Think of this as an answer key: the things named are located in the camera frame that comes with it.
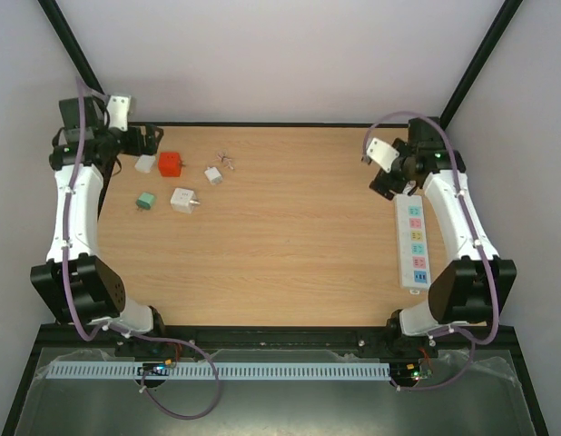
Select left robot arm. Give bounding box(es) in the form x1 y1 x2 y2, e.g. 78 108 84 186
30 94 165 341

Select white tiger cube adapter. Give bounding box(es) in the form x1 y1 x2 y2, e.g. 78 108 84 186
170 188 201 213

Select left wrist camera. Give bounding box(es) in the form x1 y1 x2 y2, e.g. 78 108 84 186
106 94 132 132

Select light blue slotted cable duct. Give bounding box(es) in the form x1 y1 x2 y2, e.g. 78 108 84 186
45 362 390 382

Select black metal frame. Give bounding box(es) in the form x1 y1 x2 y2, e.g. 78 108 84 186
2 1 548 435

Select green plug adapter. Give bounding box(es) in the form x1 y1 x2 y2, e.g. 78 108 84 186
135 192 157 211

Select white multicolour power strip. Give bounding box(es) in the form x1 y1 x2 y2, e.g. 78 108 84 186
393 194 431 295

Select red cube socket adapter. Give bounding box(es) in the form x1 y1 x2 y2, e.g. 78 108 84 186
157 152 183 177

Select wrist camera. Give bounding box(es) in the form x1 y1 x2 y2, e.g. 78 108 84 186
361 138 399 173
106 94 132 132

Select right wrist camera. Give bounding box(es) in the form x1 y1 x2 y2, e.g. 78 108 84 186
361 138 399 173

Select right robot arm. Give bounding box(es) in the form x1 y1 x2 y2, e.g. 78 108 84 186
361 112 517 356

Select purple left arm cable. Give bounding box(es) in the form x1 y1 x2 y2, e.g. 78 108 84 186
60 76 222 419

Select white usb charger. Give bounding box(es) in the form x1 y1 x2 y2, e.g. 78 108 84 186
204 166 223 185

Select white plug adapter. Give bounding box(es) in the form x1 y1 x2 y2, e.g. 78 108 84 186
134 154 156 173

